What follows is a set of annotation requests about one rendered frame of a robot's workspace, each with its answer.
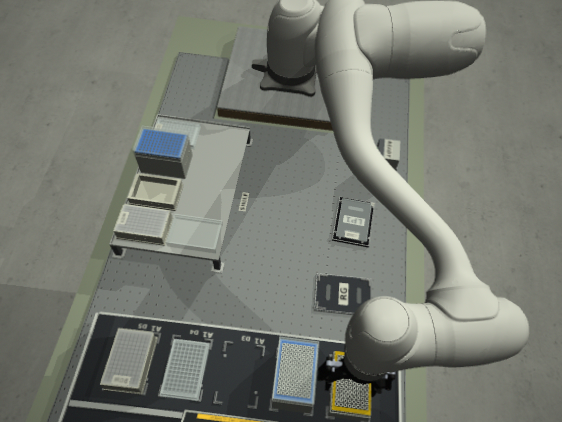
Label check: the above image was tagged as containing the yellow tip rack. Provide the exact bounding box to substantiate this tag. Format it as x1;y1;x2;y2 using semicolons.
328;351;371;422

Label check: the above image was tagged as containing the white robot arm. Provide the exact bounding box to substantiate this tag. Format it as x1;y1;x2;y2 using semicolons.
251;0;529;381

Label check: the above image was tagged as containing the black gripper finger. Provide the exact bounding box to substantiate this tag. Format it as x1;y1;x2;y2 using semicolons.
317;357;350;391
371;372;395;397

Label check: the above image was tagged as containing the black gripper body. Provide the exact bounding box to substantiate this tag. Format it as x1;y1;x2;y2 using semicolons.
339;358;374;384

